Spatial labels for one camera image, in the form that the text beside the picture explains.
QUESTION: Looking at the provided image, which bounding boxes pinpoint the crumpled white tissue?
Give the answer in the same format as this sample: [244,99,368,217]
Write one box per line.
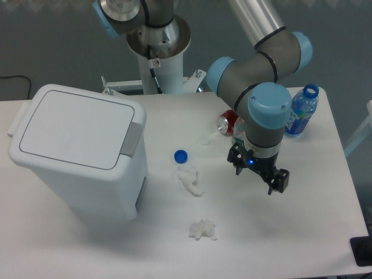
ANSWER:
[177,164,206,198]
[188,219,217,241]

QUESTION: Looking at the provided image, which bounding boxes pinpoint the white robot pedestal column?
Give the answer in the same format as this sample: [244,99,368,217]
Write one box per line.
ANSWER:
[127,15,191,94]

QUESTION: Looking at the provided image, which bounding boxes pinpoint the crumpled white tissue upper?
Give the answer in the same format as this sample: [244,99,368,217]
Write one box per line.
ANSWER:
[177,164,206,198]

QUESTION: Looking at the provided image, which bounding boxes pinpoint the blue plastic bottle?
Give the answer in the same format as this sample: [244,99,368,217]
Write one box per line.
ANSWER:
[285,84,319,137]

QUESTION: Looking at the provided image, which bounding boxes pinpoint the black floor cable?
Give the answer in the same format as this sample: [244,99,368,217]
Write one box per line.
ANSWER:
[0,75,32,101]

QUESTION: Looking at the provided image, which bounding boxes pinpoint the black cable on pedestal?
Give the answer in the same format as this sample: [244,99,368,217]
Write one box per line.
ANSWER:
[146,45,163,95]

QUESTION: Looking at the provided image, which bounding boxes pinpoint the crumpled white tissue lower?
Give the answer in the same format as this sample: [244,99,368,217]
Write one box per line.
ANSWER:
[188,219,217,241]

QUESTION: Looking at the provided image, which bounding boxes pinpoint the blue bottle cap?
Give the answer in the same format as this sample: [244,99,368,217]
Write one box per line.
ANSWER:
[174,149,188,164]

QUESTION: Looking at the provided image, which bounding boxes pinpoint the white plastic trash can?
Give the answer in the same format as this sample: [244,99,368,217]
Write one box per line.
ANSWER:
[8,84,148,221]

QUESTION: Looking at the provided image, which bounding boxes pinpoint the clear plastic bottle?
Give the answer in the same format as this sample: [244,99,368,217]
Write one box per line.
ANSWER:
[232,117,245,145]

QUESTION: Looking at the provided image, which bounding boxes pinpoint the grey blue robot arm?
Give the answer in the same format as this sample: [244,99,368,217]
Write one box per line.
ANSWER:
[93,1,313,192]

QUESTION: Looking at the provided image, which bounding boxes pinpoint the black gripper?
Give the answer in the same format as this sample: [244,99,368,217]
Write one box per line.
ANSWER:
[227,143,289,195]

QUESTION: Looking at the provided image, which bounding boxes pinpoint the grey trash can push button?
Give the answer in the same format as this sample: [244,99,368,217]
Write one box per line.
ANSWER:
[120,122,142,157]

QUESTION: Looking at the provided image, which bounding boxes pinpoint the black device at edge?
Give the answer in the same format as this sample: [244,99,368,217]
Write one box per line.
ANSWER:
[350,236,371,267]

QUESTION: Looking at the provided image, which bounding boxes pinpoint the white frame at right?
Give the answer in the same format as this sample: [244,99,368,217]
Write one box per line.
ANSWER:
[344,100,371,158]

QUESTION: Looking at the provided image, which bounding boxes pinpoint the red soda can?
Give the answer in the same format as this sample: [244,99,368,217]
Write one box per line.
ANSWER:
[217,109,238,136]

